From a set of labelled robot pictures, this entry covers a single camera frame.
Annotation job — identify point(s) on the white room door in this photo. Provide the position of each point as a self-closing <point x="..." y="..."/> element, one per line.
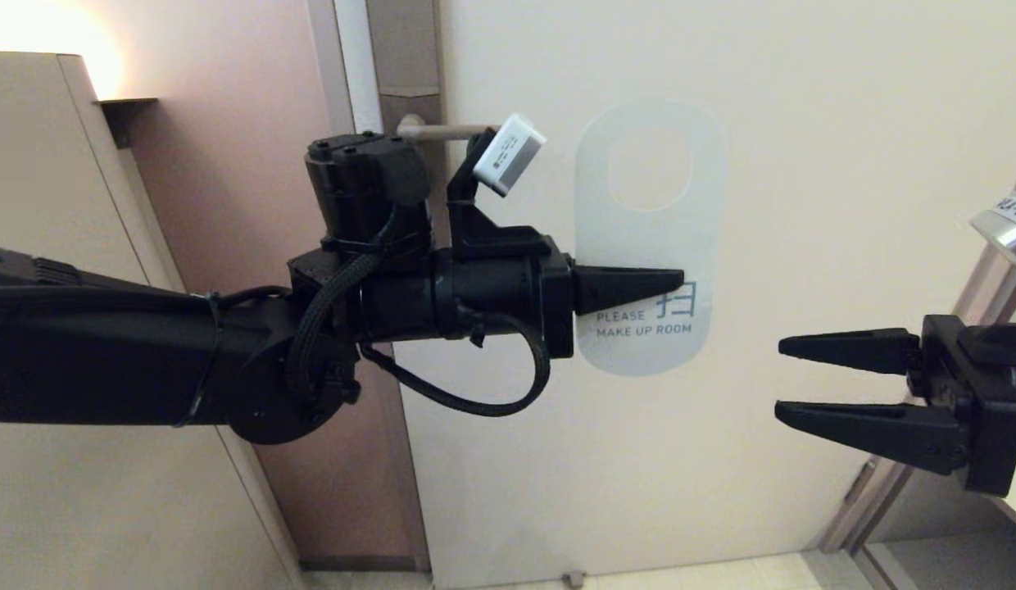
<point x="680" y="475"/>

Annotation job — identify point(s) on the dark wall lamp shelf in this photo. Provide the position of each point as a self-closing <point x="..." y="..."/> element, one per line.
<point x="127" y="111"/>

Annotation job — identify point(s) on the metal floor door stopper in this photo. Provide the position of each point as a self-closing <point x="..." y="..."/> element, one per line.
<point x="573" y="578"/>

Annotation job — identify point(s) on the grey-brown door lock plate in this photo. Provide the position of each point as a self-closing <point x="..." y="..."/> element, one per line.
<point x="401" y="41"/>

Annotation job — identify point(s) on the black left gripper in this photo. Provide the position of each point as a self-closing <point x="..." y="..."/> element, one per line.
<point x="508" y="291"/>

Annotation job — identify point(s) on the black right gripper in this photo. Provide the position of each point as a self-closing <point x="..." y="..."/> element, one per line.
<point x="991" y="410"/>

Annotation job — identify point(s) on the dark wall baseboard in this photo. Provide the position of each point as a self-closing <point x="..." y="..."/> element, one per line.
<point x="352" y="565"/>

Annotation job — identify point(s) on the black left camera mount bracket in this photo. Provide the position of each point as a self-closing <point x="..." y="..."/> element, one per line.
<point x="483" y="238"/>

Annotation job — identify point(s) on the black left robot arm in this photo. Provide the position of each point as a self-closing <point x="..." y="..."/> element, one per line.
<point x="82" y="352"/>

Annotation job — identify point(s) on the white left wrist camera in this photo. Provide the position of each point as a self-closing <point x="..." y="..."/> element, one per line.
<point x="510" y="154"/>

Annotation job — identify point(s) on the white door hanger sign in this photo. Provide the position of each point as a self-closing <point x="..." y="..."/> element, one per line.
<point x="647" y="238"/>

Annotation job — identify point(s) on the beige cabinet panel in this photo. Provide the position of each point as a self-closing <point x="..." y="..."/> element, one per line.
<point x="65" y="508"/>

